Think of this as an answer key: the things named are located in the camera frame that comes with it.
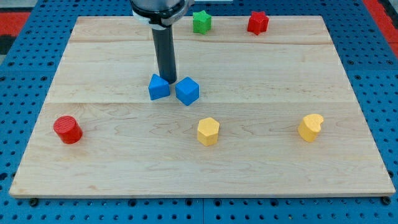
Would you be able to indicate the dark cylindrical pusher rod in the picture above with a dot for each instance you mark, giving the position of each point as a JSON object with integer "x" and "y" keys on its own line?
{"x": 164, "y": 50}

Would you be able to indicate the blue triangle block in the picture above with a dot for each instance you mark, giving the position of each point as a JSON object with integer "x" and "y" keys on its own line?
{"x": 158, "y": 87}

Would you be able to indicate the blue cube block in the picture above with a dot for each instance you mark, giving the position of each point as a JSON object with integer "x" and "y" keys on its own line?
{"x": 187, "y": 91}

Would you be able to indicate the green star block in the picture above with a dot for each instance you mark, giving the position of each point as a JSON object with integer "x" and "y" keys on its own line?
{"x": 201, "y": 22}

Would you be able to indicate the red star block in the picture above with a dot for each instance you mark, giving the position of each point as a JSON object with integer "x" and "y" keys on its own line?
{"x": 258, "y": 22}

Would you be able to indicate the yellow hexagon block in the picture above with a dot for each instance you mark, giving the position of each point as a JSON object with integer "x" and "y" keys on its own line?
{"x": 207, "y": 131}

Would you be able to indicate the red cylinder block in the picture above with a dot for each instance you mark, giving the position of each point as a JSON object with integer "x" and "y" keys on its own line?
{"x": 67, "y": 129}

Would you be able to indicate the light wooden board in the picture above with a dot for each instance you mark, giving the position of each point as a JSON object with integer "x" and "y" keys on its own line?
{"x": 258, "y": 87}

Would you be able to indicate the yellow heart block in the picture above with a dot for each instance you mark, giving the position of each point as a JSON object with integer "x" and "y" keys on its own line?
{"x": 310, "y": 126}

